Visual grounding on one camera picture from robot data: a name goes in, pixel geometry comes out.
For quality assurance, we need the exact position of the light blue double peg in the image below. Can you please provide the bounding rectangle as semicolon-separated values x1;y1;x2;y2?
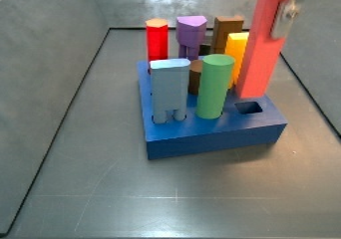
151;58;190;123

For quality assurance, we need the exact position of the red hexagonal peg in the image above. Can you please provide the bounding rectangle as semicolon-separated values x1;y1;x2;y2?
145;18;168;61

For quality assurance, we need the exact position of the purple pentagon peg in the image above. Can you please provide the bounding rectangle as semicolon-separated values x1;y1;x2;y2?
175;16;206;61

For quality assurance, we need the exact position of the green cylinder peg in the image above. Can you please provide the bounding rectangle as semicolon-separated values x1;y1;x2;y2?
195;54;234;120

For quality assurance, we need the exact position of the blue peg board base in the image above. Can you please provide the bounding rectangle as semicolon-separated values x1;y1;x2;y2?
136;61;287;159

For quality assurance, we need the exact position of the yellow arch peg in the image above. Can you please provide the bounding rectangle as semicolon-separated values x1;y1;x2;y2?
224;32;248;87

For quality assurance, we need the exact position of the brown notched peg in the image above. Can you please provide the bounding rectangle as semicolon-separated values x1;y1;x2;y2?
210;15;243;54

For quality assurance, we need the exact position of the dark brown oval peg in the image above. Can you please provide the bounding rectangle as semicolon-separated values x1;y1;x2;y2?
187;60;202;95

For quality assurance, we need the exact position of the salmon red rectangular block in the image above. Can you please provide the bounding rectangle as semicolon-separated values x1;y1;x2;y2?
235;0;285;99

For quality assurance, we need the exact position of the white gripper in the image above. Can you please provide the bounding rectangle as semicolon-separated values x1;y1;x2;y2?
270;0;303;39

